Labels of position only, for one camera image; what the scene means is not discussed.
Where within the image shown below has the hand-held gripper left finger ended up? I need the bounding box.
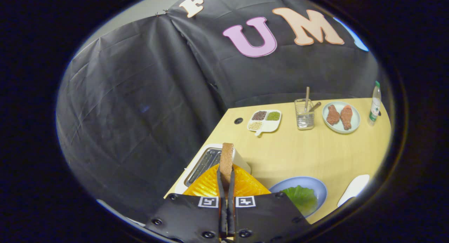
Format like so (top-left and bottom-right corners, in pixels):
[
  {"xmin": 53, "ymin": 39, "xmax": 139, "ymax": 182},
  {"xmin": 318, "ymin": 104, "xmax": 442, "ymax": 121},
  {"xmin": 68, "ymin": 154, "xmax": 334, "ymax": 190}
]
[{"xmin": 145, "ymin": 164, "xmax": 228, "ymax": 243}]

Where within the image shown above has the clear glass utensil cup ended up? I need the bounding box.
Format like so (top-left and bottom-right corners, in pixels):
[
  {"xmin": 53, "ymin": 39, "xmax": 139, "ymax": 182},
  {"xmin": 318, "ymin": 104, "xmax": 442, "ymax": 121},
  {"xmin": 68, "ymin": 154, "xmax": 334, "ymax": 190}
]
[{"xmin": 294, "ymin": 98, "xmax": 315, "ymax": 130}]

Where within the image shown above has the brown meat piece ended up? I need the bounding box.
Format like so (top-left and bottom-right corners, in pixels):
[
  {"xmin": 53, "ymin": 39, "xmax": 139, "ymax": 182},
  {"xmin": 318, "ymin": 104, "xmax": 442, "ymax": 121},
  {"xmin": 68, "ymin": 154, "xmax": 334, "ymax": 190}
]
[
  {"xmin": 340, "ymin": 105, "xmax": 353, "ymax": 130},
  {"xmin": 326, "ymin": 105, "xmax": 341, "ymax": 126}
]

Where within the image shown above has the white toaster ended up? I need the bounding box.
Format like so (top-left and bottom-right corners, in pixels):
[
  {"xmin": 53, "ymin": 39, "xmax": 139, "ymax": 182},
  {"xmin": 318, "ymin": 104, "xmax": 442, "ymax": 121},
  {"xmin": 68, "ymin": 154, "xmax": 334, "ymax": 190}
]
[{"xmin": 174, "ymin": 144, "xmax": 252, "ymax": 195}]

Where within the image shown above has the black backdrop cloth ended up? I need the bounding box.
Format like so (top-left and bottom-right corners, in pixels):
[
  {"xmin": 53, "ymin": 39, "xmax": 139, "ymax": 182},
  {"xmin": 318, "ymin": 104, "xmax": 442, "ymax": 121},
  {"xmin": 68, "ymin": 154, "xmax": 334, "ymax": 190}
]
[{"xmin": 56, "ymin": 0, "xmax": 381, "ymax": 224}]

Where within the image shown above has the pale green round plate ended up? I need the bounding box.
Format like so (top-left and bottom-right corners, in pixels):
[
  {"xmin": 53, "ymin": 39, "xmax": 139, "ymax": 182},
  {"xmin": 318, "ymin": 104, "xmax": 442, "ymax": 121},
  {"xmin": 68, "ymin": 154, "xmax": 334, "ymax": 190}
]
[{"xmin": 322, "ymin": 101, "xmax": 361, "ymax": 134}]

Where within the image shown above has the clear water bottle green cap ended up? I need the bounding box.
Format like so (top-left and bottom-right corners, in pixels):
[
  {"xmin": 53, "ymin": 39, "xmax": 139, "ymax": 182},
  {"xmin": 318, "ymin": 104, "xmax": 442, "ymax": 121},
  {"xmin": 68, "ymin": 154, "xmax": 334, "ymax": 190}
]
[{"xmin": 368, "ymin": 81, "xmax": 382, "ymax": 126}]

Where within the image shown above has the brown bread slice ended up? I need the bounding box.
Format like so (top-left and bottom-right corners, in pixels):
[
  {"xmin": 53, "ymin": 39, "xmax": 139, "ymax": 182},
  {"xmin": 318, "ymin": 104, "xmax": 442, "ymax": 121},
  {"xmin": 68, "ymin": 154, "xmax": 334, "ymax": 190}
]
[{"xmin": 220, "ymin": 143, "xmax": 235, "ymax": 194}]

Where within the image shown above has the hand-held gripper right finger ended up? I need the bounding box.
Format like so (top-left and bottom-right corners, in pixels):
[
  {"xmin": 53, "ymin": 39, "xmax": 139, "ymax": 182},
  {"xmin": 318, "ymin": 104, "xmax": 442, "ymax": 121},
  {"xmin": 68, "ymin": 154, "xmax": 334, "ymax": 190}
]
[{"xmin": 227, "ymin": 164, "xmax": 311, "ymax": 243}]

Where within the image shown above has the white plate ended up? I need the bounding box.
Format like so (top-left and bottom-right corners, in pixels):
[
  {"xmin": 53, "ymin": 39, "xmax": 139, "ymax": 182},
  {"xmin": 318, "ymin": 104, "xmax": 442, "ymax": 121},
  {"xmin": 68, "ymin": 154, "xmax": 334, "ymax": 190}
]
[{"xmin": 337, "ymin": 174, "xmax": 370, "ymax": 207}]

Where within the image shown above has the white divided spice dish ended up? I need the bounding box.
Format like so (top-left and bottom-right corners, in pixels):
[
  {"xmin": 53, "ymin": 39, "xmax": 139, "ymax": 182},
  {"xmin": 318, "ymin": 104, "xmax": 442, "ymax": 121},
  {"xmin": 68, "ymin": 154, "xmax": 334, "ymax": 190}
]
[{"xmin": 247, "ymin": 110, "xmax": 282, "ymax": 137}]

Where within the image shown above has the blue round plate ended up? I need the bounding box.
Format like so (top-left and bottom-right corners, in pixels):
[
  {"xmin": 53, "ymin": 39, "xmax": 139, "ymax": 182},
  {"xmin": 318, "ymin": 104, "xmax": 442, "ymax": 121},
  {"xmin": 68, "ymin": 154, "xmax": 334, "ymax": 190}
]
[{"xmin": 269, "ymin": 176, "xmax": 328, "ymax": 218}]

